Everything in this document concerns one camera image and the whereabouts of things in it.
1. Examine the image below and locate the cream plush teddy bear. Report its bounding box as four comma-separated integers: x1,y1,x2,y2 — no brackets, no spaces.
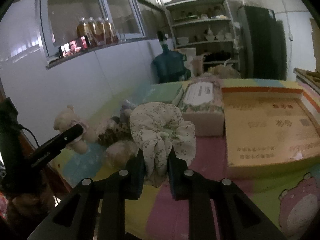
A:
53,104,98,155

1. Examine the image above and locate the white floral scrunchie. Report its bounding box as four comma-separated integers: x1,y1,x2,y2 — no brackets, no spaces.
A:
130,102,196,187

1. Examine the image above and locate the leopard print scrunchie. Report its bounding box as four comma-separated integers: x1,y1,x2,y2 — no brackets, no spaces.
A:
95,116,132,147

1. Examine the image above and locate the colourful striped cartoon tablecloth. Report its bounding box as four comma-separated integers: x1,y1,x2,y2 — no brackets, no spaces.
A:
48,77,320,240

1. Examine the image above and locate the orange cardboard tray box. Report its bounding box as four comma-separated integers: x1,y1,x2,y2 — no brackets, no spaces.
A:
222,87,319,178

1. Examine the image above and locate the phone showing video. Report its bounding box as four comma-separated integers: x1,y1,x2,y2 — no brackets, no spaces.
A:
59,35,90,58

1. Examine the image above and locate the floral tissue box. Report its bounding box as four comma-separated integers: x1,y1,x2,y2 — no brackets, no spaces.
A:
178,76,225,137

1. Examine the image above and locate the amber glass jar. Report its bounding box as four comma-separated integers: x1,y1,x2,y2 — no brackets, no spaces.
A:
95,17,106,46
104,18,119,44
76,17,92,41
87,17,98,47

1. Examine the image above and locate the green tissue box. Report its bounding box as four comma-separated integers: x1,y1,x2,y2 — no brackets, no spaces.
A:
142,82,184,106

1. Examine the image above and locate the white plastic bag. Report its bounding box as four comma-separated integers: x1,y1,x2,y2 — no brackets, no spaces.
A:
200,61,241,79

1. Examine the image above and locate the sliding glass window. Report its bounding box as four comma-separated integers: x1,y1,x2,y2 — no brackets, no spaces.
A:
39,0,146,58

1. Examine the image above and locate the blue water jug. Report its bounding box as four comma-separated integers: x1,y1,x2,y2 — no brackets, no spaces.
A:
151,30,191,83

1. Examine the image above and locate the kitchen counter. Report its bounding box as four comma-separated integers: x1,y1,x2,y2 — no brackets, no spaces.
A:
293,68,320,94

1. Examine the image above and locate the white bucket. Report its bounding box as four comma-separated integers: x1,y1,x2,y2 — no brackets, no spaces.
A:
177,48,196,77

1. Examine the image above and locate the black refrigerator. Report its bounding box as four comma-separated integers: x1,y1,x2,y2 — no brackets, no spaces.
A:
238,5,287,80

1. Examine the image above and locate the metal storage shelf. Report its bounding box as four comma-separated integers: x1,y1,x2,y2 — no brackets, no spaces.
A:
165,0,241,71

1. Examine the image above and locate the black cable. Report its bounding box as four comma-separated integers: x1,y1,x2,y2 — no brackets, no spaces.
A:
18,124,41,148

